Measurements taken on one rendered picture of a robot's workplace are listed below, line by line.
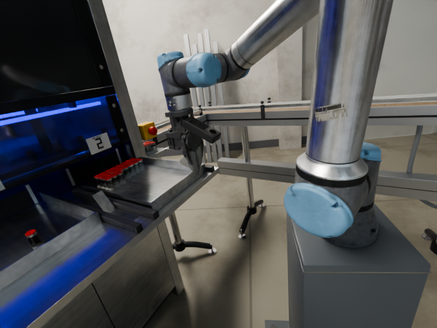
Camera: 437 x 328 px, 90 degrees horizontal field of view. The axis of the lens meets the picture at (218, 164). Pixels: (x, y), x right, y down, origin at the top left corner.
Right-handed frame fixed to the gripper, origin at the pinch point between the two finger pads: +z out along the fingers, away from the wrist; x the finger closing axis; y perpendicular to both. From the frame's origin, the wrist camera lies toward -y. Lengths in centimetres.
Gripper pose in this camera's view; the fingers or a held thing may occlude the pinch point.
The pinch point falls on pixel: (198, 170)
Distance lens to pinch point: 72.8
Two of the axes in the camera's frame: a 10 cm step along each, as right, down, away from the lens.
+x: -5.0, 4.0, -7.7
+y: -8.6, -0.8, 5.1
